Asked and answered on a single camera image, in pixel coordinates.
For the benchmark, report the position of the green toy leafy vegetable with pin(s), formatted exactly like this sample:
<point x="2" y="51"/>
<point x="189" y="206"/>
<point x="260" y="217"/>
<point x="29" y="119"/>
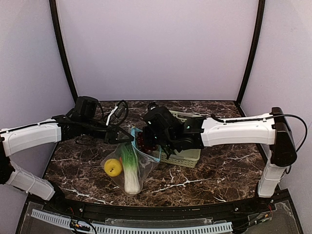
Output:
<point x="130" y="167"/>

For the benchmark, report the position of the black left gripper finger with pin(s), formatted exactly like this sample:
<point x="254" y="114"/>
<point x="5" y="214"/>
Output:
<point x="124" y="135"/>
<point x="120" y="141"/>

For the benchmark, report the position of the white slotted cable duct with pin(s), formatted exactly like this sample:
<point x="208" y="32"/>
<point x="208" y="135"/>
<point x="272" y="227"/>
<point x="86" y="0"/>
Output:
<point x="115" y="226"/>

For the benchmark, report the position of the clear zip top bag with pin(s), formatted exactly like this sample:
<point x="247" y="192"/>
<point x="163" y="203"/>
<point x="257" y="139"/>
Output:
<point x="146" y="162"/>

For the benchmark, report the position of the black frame post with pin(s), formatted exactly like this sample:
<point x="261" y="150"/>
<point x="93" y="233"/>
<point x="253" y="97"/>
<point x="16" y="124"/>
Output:
<point x="61" y="49"/>
<point x="252" y="52"/>

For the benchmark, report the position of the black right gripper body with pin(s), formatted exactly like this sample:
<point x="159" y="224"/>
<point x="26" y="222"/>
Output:
<point x="148" y="134"/>

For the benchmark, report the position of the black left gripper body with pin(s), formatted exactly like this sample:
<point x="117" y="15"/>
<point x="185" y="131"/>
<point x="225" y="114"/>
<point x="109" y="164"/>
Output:
<point x="111" y="135"/>

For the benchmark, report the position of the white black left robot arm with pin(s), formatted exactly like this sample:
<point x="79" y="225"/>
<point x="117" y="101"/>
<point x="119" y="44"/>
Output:
<point x="78" y="121"/>

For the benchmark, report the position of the black front frame rail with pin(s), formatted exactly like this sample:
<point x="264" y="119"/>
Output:
<point x="228" y="211"/>

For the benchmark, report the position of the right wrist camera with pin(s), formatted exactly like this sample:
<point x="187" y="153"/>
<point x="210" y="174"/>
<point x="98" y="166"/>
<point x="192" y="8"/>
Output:
<point x="153" y="106"/>

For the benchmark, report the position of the yellow toy lemon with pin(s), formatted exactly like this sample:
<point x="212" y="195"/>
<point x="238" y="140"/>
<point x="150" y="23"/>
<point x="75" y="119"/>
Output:
<point x="113" y="167"/>

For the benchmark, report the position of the black frame right post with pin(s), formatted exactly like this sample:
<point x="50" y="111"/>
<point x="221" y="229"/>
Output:
<point x="252" y="52"/>

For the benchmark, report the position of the dark red toy grapes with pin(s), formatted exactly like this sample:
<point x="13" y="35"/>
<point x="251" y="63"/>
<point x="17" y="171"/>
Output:
<point x="145" y="145"/>

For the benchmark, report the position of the pale green plastic basket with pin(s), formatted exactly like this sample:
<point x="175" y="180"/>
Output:
<point x="187" y="158"/>

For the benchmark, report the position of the black frame left post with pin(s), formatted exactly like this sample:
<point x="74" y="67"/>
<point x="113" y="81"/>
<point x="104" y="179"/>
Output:
<point x="61" y="49"/>

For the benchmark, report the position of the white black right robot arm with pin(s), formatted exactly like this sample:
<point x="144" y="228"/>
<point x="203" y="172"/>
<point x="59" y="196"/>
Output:
<point x="171" y="134"/>

